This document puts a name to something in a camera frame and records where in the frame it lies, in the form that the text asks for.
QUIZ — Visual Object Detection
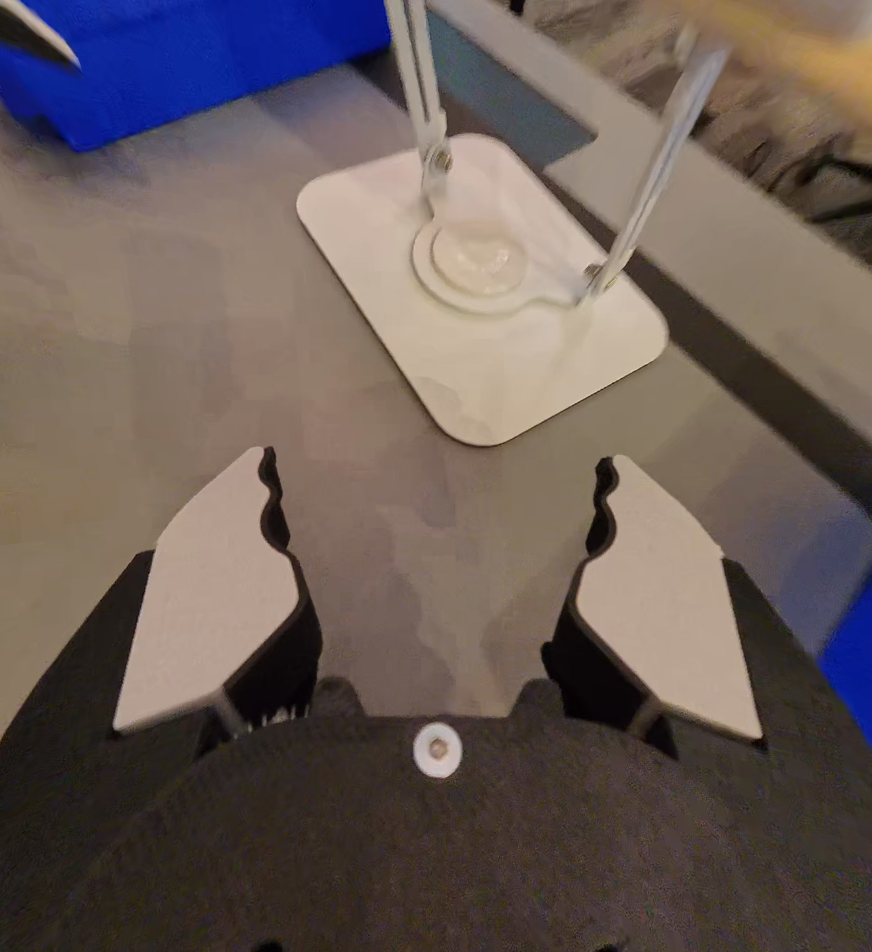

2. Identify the wooden display board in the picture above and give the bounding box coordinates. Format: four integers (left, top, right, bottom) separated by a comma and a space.
660, 0, 872, 142

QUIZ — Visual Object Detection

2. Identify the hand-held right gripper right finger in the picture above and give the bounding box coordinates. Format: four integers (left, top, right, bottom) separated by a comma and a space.
541, 456, 766, 749

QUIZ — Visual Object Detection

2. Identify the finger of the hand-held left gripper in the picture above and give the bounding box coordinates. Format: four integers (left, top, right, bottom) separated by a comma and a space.
0, 0, 83, 72

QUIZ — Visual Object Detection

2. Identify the clear round stand foot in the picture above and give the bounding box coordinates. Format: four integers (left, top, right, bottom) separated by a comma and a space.
411, 216, 604, 316

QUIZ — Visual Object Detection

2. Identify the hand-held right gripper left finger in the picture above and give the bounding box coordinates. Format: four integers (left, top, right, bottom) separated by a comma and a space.
114, 447, 324, 739

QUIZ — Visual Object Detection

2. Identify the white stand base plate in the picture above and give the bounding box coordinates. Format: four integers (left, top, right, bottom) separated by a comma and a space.
295, 134, 671, 449

